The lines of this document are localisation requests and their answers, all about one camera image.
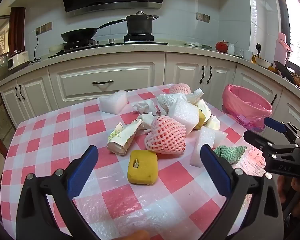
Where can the black gas stove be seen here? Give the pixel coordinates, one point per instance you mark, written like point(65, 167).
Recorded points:
point(110, 44)

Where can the window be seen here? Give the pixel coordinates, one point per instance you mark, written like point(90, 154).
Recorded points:
point(297, 17)

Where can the black pan lid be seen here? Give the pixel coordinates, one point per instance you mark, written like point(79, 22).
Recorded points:
point(285, 72)

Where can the small white foam block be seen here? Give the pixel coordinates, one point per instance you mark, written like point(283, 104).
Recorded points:
point(113, 102)

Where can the white printed paper bag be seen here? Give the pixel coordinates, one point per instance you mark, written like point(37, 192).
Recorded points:
point(204, 107)

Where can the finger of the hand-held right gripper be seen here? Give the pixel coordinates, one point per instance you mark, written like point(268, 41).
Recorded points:
point(275, 125)
point(260, 141)

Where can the green patterned rag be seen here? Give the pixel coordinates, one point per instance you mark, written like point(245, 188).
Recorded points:
point(230, 152)

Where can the red lidded pot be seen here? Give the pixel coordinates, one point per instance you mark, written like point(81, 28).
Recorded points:
point(222, 46)

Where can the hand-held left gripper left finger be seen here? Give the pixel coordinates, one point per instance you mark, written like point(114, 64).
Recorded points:
point(82, 170)

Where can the brown framed glass door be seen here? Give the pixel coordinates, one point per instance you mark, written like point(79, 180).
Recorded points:
point(2, 55)

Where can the green-print crushed paper cup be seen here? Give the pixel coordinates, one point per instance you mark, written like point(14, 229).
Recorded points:
point(122, 140)

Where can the white jar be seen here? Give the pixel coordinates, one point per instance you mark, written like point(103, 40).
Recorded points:
point(231, 49)

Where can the white napkin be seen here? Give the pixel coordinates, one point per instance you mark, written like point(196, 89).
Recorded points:
point(196, 96)

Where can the white bowl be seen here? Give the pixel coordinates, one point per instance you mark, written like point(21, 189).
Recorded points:
point(262, 62)

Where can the black frying pan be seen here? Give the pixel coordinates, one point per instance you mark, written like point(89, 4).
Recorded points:
point(77, 35)

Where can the white plastic bag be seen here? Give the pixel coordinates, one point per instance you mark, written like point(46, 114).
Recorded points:
point(170, 100)

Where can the oval pink foam fruit net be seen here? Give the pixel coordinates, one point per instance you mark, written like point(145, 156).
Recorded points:
point(180, 89)

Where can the shallow green dish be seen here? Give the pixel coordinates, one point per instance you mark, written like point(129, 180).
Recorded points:
point(206, 46)

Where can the white rice cooker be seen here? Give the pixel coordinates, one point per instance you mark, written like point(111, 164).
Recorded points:
point(18, 61)

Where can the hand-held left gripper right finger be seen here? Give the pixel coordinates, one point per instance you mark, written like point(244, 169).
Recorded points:
point(215, 172)

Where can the white mug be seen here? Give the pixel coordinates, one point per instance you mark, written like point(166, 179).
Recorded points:
point(247, 55)

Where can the person's left hand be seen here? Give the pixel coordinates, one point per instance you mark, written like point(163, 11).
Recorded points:
point(137, 236)

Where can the wicker basket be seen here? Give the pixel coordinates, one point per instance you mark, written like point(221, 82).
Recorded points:
point(298, 80)

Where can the white packet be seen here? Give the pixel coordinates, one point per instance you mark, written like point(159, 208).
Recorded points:
point(192, 43)

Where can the pink-lined trash bin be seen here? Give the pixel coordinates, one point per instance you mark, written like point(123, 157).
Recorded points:
point(245, 102)

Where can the pink thermos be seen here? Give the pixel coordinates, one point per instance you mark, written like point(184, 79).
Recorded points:
point(282, 50)

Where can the black lidded pot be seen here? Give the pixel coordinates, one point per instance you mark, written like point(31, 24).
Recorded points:
point(140, 26)

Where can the yellow sponge with hole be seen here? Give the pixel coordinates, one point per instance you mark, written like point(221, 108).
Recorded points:
point(142, 167)

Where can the white tissue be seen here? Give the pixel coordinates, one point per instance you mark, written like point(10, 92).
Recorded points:
point(145, 106)
point(146, 120)

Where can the white kitchen base cabinet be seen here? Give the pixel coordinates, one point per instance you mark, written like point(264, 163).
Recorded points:
point(140, 70)

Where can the yellow sponge with white backing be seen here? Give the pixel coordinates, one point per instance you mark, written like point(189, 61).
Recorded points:
point(201, 121)

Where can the wall socket with plug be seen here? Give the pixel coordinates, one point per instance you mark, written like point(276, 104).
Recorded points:
point(43, 28)

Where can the red checked tablecloth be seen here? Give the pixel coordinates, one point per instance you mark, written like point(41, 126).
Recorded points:
point(65, 130)

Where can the tall white foam block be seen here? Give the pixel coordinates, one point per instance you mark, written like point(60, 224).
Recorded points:
point(202, 140)

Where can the heart-shaped pink foam net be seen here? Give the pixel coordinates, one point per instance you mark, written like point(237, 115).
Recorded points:
point(165, 136)

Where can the black kitchen tool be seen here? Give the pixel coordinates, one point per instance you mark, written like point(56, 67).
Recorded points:
point(258, 49)

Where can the large white foam block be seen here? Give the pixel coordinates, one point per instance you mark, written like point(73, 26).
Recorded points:
point(183, 116)

